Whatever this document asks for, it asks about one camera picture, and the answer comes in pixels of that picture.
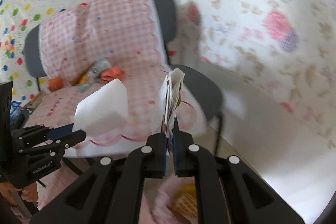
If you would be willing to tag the white foam block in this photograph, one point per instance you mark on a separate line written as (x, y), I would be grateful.
(103, 110)

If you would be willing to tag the small white carton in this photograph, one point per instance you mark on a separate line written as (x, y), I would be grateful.
(97, 68)

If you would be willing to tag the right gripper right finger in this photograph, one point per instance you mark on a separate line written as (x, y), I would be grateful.
(183, 166)

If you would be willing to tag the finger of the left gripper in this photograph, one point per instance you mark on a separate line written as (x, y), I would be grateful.
(68, 138)
(57, 132)

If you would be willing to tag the pink fluffy bin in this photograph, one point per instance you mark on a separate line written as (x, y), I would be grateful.
(112, 192)

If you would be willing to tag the white paper bag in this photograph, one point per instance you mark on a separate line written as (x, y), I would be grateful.
(170, 96)

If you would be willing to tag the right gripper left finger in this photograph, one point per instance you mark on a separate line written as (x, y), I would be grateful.
(155, 162)

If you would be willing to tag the yellow foam fruit net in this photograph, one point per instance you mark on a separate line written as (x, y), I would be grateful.
(185, 201)

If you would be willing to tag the blue plastic basket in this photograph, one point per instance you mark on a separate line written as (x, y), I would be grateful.
(15, 111)

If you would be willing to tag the pink gingham plastic cloth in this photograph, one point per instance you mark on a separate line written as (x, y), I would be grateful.
(127, 33)

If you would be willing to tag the red apple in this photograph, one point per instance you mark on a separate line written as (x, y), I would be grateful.
(55, 84)

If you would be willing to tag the grey office chair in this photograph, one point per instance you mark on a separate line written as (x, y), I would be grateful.
(205, 91)

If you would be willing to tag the floral print backdrop sheet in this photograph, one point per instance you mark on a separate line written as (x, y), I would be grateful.
(285, 48)

